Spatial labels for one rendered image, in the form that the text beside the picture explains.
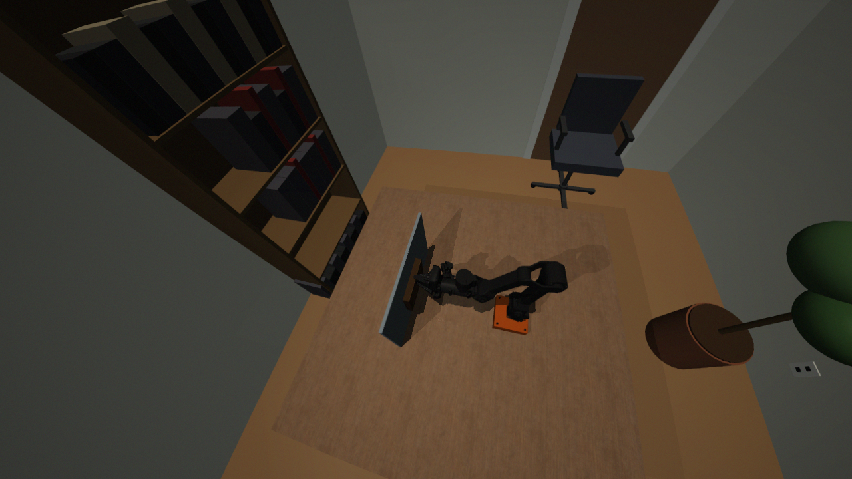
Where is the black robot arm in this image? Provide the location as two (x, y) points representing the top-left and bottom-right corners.
(441, 261), (568, 322)

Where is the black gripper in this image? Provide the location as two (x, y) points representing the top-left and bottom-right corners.
(413, 265), (456, 299)

